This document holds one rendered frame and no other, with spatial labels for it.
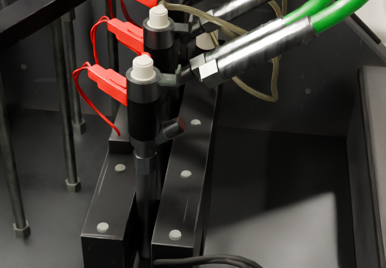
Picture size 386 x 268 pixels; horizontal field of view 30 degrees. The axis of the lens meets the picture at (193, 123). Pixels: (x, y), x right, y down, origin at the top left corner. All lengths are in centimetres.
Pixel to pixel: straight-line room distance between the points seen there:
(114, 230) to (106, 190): 5
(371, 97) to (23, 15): 41
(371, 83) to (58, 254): 42
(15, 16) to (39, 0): 4
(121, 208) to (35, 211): 24
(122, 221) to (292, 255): 25
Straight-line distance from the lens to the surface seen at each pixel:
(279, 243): 84
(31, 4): 72
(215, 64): 56
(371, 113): 85
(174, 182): 68
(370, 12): 98
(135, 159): 62
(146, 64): 56
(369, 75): 91
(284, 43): 54
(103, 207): 66
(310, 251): 84
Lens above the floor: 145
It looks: 38 degrees down
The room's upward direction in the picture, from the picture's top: 2 degrees clockwise
